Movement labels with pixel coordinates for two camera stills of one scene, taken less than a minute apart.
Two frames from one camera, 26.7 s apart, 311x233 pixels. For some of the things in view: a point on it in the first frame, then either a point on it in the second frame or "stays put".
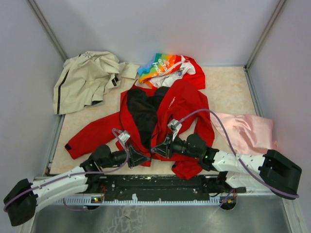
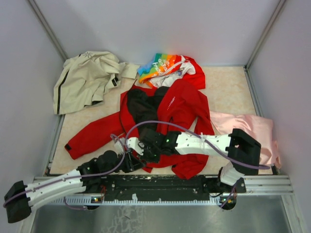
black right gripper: (166, 150) → (156, 159)
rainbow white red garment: (165, 69) stays put
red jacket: (169, 116) stays put
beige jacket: (83, 79) stays put
